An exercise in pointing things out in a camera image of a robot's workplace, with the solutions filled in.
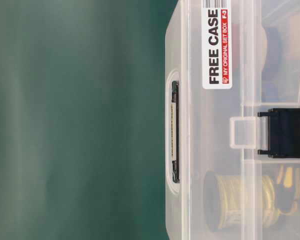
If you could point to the white free case label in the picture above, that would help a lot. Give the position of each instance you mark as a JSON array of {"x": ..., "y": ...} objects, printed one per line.
[{"x": 216, "y": 39}]

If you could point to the clear tool box lid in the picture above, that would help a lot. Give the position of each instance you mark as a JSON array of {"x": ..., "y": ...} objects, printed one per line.
[{"x": 197, "y": 130}]

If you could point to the clear plastic tool box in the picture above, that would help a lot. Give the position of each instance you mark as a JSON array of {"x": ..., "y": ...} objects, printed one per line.
[{"x": 270, "y": 78}]

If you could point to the red electrical tape roll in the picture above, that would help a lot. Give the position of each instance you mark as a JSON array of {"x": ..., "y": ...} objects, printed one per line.
[{"x": 236, "y": 44}]

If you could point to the black tool box latch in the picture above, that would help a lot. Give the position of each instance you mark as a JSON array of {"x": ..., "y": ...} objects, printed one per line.
[{"x": 283, "y": 133}]

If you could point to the yellow wire spool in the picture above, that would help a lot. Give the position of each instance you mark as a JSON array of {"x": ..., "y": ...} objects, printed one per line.
[{"x": 225, "y": 196}]

